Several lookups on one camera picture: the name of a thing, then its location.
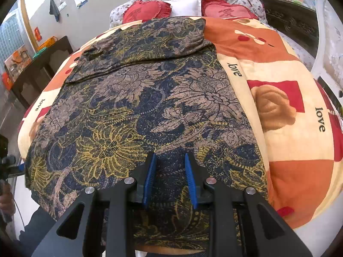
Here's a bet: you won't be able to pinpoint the floral patterned shirt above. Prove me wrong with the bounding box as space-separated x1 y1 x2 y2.
25 16 268 249

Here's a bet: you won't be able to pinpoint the dark hanging cloth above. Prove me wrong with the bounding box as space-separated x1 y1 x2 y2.
49 0 61 22

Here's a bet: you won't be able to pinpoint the yellow orange bag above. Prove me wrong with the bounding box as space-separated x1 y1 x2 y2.
36 36 58 51

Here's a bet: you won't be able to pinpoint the white ornate chair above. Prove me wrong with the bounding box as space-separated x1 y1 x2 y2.
311 0 343 164

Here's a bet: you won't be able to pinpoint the dark carved wooden cabinet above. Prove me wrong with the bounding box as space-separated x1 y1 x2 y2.
259 0 318 55

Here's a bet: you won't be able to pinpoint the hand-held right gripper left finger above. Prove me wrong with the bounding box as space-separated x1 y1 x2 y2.
32 152 157 257

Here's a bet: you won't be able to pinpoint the person's legs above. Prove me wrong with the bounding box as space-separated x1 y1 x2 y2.
13 206 57 257

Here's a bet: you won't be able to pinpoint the red heart pillow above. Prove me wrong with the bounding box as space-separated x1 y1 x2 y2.
122 0 172 24
201 0 259 20

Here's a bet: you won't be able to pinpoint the white pillow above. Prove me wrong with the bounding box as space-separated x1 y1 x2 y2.
165 0 202 18

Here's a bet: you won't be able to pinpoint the person's left hand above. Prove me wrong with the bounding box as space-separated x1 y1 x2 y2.
0 183 16 223

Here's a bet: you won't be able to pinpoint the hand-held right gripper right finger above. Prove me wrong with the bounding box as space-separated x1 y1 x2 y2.
184 152 313 257

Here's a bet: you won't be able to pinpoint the orange printed blanket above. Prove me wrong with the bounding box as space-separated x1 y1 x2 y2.
17 16 343 231

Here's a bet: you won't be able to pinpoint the glass block window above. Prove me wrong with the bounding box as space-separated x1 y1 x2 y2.
0 13 23 65

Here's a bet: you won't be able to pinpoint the dark wooden side table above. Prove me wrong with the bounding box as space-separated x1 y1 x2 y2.
11 35 74 109

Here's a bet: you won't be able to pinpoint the small orange bag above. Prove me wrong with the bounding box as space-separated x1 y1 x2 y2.
1 72 13 91

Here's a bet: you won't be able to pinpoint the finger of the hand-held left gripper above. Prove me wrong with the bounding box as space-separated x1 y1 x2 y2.
1 155 26 178

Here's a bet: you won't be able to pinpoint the orange gift box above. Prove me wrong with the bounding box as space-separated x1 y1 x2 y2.
4 45 33 82

